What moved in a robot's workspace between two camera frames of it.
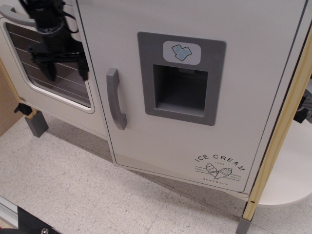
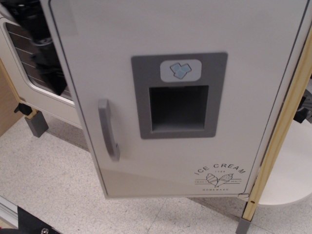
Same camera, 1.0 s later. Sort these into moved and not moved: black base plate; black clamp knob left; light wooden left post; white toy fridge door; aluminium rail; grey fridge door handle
Moved: grey fridge door handle; white toy fridge door
Not moved: black base plate; light wooden left post; black clamp knob left; aluminium rail
